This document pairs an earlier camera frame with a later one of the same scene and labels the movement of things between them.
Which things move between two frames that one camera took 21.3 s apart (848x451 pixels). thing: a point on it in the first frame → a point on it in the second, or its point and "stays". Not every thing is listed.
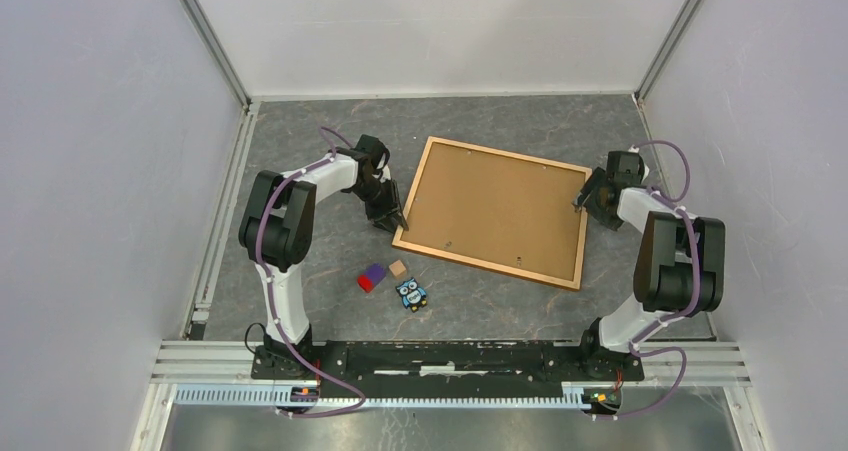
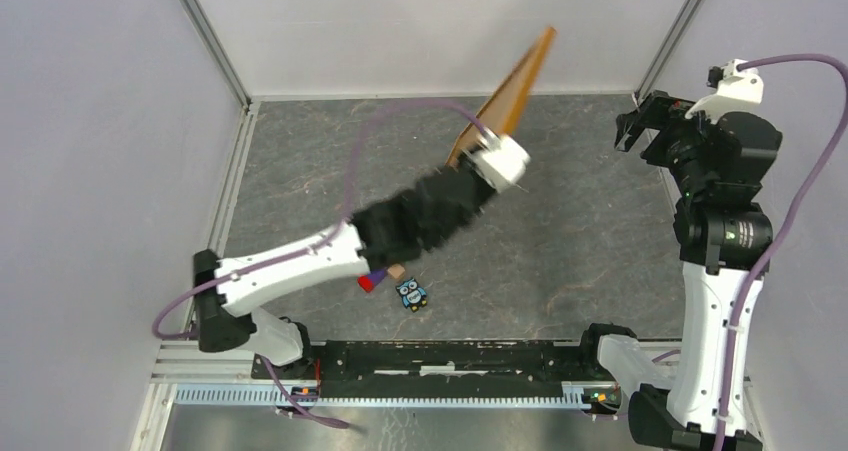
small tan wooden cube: (397, 269) stays
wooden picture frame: (575, 284) → (500, 108)
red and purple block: (372, 277) stays
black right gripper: (595, 182) → (656, 104)
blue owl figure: (413, 296) stays
